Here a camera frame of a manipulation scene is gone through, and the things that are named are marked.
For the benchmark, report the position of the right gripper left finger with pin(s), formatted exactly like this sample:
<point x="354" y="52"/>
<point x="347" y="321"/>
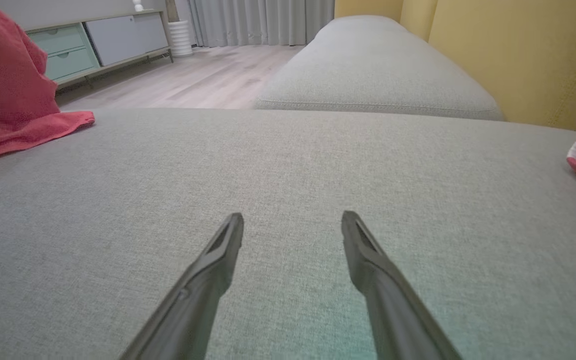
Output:
<point x="193" y="310"/>

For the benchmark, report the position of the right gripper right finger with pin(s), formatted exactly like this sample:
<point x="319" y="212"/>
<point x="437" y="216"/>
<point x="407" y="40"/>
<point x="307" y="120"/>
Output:
<point x="393" y="310"/>

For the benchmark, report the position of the wide grey sofa seat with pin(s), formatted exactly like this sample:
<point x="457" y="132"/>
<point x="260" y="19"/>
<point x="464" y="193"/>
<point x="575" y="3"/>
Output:
<point x="288" y="165"/>

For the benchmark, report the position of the narrow grey sofa seat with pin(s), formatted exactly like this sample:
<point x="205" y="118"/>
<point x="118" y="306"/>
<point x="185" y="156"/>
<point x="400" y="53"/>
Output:
<point x="368" y="75"/>

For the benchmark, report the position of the white ribbed vase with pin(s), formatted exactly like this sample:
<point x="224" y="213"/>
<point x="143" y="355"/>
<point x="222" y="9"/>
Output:
<point x="180" y="40"/>

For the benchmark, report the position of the yellow upholstered backrest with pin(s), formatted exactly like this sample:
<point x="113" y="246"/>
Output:
<point x="518" y="60"/>

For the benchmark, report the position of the wooden sideboard green drawers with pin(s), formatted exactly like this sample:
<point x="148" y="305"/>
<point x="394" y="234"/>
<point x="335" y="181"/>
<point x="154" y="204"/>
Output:
<point x="123" y="37"/>

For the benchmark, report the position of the grey curtain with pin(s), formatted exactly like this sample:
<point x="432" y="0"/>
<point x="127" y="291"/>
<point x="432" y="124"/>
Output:
<point x="258" y="20"/>

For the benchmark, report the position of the brown plant trunk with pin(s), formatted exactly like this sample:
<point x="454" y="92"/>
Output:
<point x="172" y="10"/>

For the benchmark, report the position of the small white figurine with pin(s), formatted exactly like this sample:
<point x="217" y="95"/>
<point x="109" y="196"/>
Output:
<point x="138" y="6"/>

